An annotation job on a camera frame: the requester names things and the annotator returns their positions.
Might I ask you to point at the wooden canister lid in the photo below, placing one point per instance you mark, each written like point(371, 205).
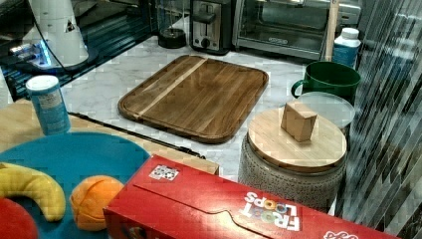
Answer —
point(295, 137)

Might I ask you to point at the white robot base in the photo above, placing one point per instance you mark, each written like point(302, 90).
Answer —
point(55, 43)

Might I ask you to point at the silver toaster oven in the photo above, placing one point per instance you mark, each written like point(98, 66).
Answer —
point(289, 27)

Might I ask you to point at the white bottle with blue label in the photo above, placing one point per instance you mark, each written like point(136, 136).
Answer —
point(346, 47)

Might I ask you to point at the glass jar with clear lid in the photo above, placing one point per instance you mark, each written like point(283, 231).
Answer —
point(335, 109)

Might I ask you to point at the red Froot Loops cereal box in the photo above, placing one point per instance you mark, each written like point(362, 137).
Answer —
point(170, 200)

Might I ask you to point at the red plush fruit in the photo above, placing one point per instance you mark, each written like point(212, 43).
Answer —
point(15, 221)

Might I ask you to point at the silver black toaster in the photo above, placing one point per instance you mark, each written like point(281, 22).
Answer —
point(211, 23)

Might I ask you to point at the grey ceramic canister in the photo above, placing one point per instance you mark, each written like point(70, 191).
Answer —
point(317, 190)

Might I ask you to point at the green mug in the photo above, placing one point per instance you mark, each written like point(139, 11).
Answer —
point(329, 77)

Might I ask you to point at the blue shaker with white lid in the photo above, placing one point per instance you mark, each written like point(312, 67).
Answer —
point(48, 102)

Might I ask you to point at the glass french press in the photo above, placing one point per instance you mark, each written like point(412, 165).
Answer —
point(171, 23)

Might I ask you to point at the yellow plush banana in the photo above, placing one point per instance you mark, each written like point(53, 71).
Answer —
point(44, 190)

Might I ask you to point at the wooden spoon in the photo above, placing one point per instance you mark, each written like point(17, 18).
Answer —
point(331, 27)

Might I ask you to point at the wooden cutting board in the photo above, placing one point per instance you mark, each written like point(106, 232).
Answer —
point(199, 98)

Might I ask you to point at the orange plush fruit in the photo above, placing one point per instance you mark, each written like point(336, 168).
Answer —
point(90, 197)

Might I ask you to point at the blue plate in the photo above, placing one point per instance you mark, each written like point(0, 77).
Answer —
point(70, 158)

